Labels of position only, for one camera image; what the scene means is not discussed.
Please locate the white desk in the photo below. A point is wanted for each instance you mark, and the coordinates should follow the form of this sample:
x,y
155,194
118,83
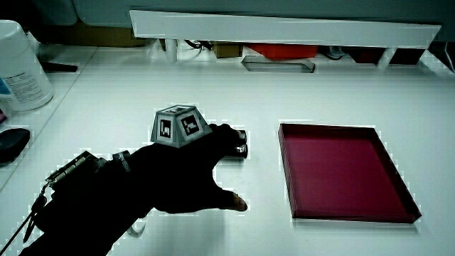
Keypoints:
x,y
142,89

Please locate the clear flat plastic piece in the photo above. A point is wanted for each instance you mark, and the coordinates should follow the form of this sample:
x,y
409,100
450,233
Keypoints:
x,y
277,64

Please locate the brown cardboard box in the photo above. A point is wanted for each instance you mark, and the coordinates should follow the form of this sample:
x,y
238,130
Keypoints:
x,y
227,50

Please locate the flat black object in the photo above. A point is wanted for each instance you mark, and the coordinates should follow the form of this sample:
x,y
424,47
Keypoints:
x,y
58,67

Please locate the dark red square tray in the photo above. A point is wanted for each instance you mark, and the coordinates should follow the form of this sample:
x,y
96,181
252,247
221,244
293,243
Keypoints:
x,y
341,174

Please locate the person's left forearm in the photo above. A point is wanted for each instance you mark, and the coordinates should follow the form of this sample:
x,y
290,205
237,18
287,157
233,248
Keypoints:
x,y
89,206

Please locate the black computer mouse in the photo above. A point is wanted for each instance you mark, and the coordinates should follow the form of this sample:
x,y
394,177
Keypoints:
x,y
10,144

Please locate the white desk shelf riser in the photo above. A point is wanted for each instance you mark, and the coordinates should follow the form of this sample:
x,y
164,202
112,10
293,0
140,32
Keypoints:
x,y
284,30

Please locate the dark red box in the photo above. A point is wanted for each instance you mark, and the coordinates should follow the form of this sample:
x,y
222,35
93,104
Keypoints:
x,y
407,55
364,54

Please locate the orange box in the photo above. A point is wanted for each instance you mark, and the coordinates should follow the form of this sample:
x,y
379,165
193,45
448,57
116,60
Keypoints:
x,y
284,50

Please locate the white wipes canister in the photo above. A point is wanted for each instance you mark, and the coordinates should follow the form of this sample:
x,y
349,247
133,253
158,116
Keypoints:
x,y
21,71

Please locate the person's left hand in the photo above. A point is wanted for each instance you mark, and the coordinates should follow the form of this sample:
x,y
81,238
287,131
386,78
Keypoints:
x,y
177,177

